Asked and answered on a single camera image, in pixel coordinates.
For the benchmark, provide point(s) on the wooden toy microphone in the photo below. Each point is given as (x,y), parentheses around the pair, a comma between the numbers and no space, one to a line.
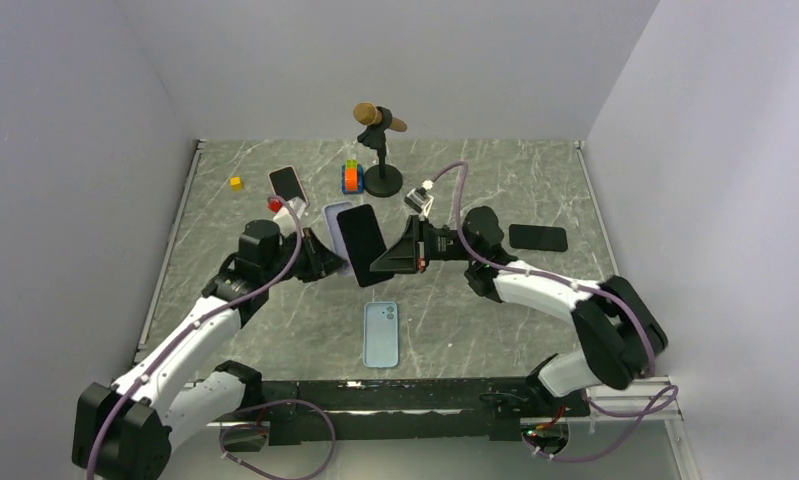
(369,114)

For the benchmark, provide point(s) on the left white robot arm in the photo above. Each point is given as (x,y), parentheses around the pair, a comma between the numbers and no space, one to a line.
(130,429)

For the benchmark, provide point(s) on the black phone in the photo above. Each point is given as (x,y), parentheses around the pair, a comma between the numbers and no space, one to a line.
(538,238)
(364,243)

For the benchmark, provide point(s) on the yellow cube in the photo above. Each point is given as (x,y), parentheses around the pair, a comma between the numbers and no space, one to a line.
(236,183)

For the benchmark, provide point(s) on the light blue phone case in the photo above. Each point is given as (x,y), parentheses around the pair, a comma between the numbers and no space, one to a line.
(381,335)

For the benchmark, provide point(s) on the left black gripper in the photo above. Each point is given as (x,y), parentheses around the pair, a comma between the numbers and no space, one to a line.
(321,261)

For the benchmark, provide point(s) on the black base frame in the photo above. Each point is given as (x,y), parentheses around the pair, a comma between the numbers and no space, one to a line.
(498,408)

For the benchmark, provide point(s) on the phone in pink case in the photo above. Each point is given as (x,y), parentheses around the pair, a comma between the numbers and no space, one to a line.
(285,182)

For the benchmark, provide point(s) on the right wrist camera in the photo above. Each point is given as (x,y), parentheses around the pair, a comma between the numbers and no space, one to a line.
(420,199)

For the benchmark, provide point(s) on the colourful toy block stack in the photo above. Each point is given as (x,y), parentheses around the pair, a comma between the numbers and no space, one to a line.
(352,178)

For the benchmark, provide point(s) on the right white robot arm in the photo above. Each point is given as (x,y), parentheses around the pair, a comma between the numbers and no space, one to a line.
(619,337)

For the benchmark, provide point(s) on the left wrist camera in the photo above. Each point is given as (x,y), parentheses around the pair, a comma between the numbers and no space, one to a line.
(287,214)

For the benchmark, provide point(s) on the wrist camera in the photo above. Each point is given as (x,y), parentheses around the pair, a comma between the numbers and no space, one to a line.
(420,199)
(287,214)

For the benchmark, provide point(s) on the lilac phone case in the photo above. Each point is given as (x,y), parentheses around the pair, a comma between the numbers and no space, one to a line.
(330,214)

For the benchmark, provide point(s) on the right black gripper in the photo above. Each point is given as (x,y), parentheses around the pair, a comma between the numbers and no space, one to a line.
(411,253)

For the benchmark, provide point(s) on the black microphone stand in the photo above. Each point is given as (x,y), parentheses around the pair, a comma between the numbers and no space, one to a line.
(382,180)

